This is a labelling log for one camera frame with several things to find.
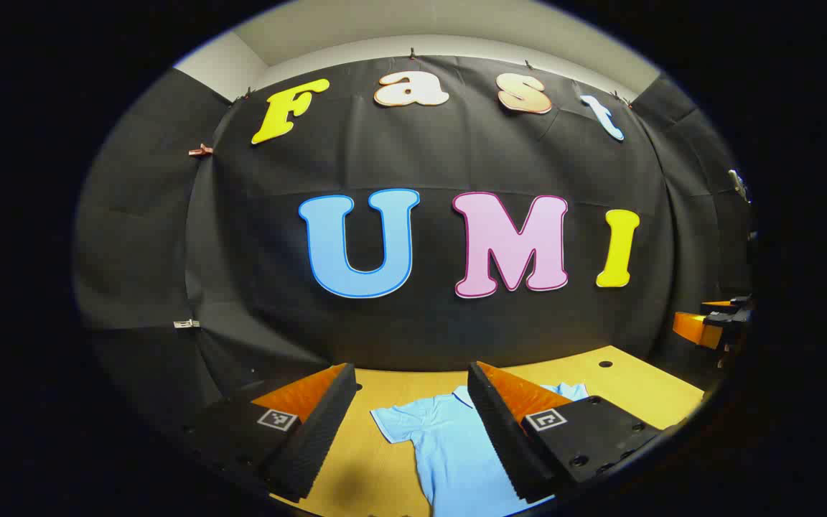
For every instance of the black backdrop cloth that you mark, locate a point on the black backdrop cloth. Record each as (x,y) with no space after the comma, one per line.
(413,158)

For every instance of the copper cloth clip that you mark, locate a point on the copper cloth clip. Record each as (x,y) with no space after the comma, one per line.
(200,150)

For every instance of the light blue T-shirt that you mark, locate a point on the light blue T-shirt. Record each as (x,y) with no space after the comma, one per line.
(449,445)

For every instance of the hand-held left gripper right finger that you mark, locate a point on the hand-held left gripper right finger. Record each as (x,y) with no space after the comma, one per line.
(503,431)

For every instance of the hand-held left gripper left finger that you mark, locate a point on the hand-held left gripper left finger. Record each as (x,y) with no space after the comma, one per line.
(320,424)

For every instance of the silver cloth clip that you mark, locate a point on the silver cloth clip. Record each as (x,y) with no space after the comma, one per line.
(186,324)

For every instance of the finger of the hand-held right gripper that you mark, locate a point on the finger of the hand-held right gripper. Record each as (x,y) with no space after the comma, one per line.
(690,327)

